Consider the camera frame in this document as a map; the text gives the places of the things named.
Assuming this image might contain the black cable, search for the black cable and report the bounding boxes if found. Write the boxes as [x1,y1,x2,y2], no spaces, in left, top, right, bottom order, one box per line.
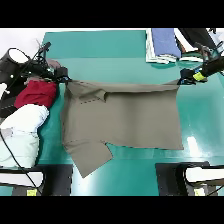
[0,129,44,197]

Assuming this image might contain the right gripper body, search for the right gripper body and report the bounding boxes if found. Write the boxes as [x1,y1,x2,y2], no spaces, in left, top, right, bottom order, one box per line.
[178,67,199,86]

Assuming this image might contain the pale green garment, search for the pale green garment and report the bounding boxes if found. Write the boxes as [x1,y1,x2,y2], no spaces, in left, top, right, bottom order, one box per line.
[0,129,41,169]

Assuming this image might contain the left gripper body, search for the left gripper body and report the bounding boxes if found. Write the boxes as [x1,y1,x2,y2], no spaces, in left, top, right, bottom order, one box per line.
[54,66,72,84]

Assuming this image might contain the red garment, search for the red garment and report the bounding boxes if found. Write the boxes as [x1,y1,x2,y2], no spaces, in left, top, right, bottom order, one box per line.
[13,79,60,110]

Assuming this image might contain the blue garment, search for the blue garment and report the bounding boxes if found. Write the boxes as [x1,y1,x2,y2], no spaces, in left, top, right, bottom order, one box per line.
[151,28,183,60]

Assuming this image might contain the olive brown T-shirt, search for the olive brown T-shirt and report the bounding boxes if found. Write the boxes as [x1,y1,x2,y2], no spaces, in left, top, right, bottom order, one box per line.
[60,78,185,179]

